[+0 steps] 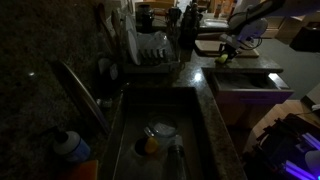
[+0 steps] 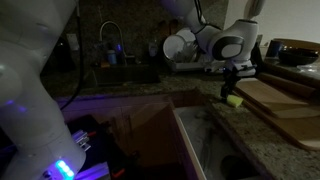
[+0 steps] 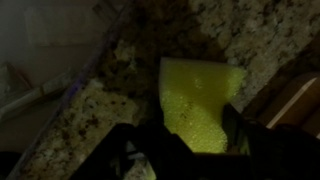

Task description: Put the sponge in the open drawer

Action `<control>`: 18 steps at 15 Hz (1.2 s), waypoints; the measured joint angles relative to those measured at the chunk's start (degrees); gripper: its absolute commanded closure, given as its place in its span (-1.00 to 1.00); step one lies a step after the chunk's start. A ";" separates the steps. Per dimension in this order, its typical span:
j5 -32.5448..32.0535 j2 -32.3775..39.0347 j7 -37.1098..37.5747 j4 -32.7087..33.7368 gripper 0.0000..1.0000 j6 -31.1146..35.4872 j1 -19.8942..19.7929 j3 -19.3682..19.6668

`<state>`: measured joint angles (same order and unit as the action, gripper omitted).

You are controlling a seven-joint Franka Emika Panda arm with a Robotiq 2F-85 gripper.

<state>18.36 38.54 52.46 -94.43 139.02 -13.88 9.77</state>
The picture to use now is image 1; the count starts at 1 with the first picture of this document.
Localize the black knife block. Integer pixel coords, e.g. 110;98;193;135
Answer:
179;2;201;48

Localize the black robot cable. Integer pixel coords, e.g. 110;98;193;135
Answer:
238;31;265;52

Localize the steel kitchen sink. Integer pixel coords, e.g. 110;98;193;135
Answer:
99;85;215;180

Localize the small glass cup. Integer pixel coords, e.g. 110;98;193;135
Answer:
97;57;112;76

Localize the wooden shelf cabinet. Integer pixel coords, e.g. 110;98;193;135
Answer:
261;13;320;41

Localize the small light cutting board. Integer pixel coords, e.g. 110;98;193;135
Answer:
194;39;243;55

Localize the chrome curved faucet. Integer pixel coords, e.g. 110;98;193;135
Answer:
54;59;112;135

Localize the dark blue mug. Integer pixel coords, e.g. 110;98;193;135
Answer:
166;5;183;31

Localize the small yellow object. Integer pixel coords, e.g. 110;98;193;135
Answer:
144;136;160;155

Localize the white blue soap dispenser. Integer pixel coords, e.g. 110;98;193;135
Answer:
52;129;92;164

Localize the light wooden spoon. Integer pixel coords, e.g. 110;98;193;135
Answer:
111;9;123;42

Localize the dark box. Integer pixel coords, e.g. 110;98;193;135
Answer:
289;21;320;53

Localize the orange sponge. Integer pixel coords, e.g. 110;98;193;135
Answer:
58;159;100;180

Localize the open wooden drawer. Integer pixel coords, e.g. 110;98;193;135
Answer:
208;70;295;106

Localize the kitchen base cabinet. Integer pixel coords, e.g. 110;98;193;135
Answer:
216;99;278;132

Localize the yellow-green sponge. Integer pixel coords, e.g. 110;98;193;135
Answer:
214;53;230;65

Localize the clear glass bowl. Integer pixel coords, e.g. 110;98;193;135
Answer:
146;114;180;139

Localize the large wooden cutting board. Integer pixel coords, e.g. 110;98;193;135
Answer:
194;37;261;59

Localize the large white plate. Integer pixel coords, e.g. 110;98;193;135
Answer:
126;29;142;66

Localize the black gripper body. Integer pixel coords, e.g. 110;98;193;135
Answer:
219;41;242;59

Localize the dark robot stand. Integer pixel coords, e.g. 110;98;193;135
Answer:
243;113;320;180

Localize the crumpled clear plastic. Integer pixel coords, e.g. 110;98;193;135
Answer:
138;30;168;52

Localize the clear bottle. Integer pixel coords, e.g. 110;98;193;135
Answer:
166;134;188;180

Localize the grey dish rack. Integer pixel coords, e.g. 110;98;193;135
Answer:
121;31;181;75

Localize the clear plastic tray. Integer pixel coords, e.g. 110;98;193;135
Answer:
199;18;231;29

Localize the dark canister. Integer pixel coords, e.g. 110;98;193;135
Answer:
135;3;155;34

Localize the dark wooden spoon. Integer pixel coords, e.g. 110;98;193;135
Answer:
95;3;116;48

